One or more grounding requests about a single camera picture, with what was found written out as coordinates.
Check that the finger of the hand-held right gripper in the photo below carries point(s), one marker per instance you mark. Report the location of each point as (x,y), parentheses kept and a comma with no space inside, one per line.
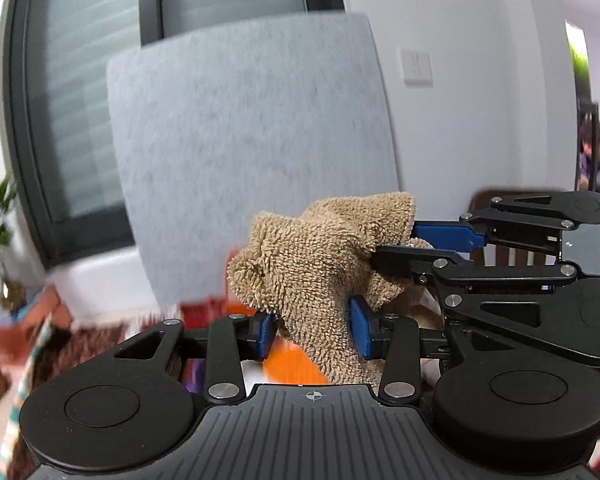
(440,237)
(405,260)

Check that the white light switch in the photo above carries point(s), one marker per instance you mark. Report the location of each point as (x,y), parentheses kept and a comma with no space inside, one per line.
(416,65)

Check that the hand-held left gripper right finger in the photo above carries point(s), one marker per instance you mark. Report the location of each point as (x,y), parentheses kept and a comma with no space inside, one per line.
(360,332)

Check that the floral printed blanket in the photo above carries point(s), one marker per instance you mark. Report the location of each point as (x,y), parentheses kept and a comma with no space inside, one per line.
(80,350)

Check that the brown terry towel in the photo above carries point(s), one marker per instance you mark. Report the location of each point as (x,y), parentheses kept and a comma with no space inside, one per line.
(305,270)

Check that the dark framed window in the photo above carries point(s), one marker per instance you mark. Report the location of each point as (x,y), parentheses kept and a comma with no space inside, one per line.
(70,125)

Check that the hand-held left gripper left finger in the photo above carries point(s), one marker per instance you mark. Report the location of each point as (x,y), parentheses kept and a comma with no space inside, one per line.
(265,335)

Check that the grey felt board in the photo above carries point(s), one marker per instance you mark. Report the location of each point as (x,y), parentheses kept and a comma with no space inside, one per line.
(240,135)

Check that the purple cloth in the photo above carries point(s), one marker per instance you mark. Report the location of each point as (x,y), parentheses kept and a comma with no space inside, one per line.
(195,372)

